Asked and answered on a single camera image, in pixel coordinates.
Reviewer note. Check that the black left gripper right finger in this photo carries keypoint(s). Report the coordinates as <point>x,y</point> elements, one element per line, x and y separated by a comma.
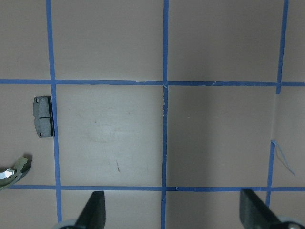
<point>254,213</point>

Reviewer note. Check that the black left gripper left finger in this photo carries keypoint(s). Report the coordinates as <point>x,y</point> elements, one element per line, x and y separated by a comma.
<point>93,215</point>

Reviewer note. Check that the olive curved brake shoe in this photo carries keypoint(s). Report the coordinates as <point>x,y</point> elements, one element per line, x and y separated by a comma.
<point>12,175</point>

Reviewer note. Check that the dark grey brake pad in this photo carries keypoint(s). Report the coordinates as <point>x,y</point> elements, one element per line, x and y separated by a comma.
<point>43,116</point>

